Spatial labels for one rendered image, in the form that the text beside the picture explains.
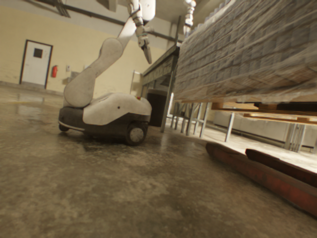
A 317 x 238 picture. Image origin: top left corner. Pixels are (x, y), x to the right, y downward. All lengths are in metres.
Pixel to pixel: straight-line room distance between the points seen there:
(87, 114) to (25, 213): 0.67
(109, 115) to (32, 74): 8.01
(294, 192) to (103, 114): 1.08
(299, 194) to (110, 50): 1.34
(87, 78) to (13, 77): 8.20
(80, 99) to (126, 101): 0.32
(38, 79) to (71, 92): 7.66
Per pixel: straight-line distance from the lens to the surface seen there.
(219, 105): 1.98
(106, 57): 1.25
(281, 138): 4.00
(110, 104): 1.07
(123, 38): 1.37
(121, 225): 0.49
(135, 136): 1.16
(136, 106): 1.11
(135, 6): 1.25
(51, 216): 0.52
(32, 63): 9.02
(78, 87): 1.21
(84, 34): 8.81
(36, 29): 9.36
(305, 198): 0.92
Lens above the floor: 0.32
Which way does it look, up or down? 4 degrees down
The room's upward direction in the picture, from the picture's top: 11 degrees clockwise
